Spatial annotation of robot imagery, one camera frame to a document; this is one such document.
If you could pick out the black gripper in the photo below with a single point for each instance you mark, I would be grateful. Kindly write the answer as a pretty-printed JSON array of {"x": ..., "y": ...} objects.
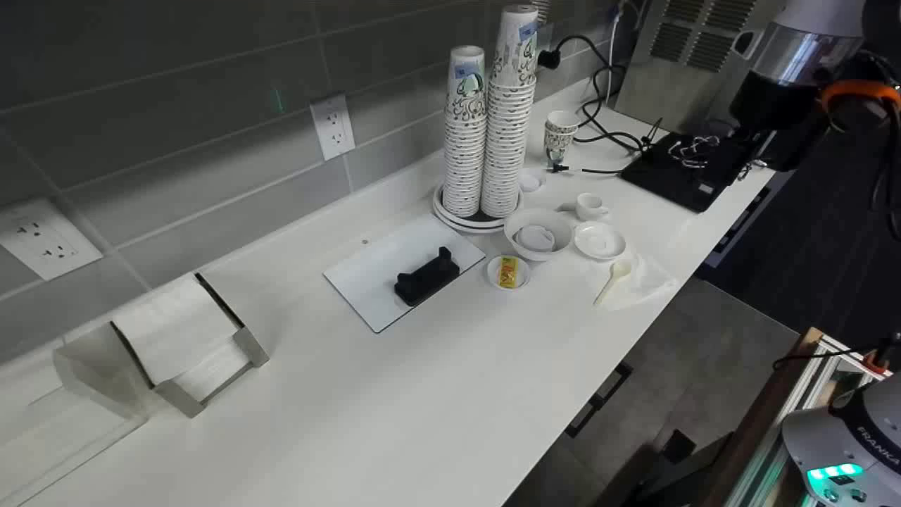
[{"x": 776, "y": 101}]

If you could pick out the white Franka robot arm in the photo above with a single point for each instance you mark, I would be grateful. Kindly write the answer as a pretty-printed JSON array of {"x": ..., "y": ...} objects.
[{"x": 819, "y": 16}]

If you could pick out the grey robot base with light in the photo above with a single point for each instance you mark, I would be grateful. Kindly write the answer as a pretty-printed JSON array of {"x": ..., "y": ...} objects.
[{"x": 845, "y": 441}]

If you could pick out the grey appliance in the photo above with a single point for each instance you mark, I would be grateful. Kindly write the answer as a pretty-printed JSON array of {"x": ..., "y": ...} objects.
[{"x": 657, "y": 75}]

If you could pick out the small white cup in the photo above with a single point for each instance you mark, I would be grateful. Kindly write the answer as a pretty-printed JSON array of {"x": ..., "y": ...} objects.
[{"x": 592, "y": 204}]

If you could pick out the single patterned paper cup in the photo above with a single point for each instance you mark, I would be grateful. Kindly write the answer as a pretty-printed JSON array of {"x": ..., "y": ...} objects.
[{"x": 561, "y": 135}]

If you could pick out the white cloth napkin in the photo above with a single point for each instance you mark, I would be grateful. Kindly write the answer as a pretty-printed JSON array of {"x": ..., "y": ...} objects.
[{"x": 648, "y": 283}]

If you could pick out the white saucer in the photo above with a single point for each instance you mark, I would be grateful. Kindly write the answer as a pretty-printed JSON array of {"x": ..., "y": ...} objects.
[{"x": 599, "y": 240}]

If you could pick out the white plastic spoon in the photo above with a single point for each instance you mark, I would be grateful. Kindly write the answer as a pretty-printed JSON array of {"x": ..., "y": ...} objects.
[{"x": 620, "y": 270}]

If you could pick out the tall speckled paper cup stack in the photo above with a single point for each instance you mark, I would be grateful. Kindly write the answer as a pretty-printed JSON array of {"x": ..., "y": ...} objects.
[{"x": 507, "y": 121}]

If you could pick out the white bowl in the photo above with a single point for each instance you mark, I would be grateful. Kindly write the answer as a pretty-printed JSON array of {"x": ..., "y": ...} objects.
[{"x": 540, "y": 235}]

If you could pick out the short speckled paper cup stack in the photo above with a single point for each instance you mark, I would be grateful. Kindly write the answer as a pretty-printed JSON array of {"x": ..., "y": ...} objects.
[{"x": 464, "y": 141}]

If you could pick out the small dish with yellow food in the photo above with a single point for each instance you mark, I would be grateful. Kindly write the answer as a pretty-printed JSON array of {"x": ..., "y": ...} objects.
[{"x": 507, "y": 270}]

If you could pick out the white plate under cups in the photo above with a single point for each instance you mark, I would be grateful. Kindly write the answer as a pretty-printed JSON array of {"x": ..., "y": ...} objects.
[{"x": 469, "y": 225}]

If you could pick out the black plastic holder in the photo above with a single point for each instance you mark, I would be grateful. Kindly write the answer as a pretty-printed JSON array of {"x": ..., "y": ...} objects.
[{"x": 426, "y": 279}]

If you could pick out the white rectangular board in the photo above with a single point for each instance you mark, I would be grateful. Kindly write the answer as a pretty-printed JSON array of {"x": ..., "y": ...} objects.
[{"x": 369, "y": 279}]

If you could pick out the metal napkin dispenser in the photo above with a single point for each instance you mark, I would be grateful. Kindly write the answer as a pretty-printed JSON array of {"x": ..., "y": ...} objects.
[{"x": 178, "y": 327}]

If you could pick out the clear acrylic holder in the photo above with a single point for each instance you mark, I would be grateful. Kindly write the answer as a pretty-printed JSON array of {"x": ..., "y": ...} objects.
[{"x": 85, "y": 375}]

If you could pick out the wooden cart frame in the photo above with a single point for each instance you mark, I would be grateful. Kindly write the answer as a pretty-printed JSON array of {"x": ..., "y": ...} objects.
[{"x": 761, "y": 424}]

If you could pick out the white wall outlet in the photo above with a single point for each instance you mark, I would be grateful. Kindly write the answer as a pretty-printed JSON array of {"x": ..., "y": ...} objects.
[
  {"x": 334, "y": 128},
  {"x": 44, "y": 240}
]

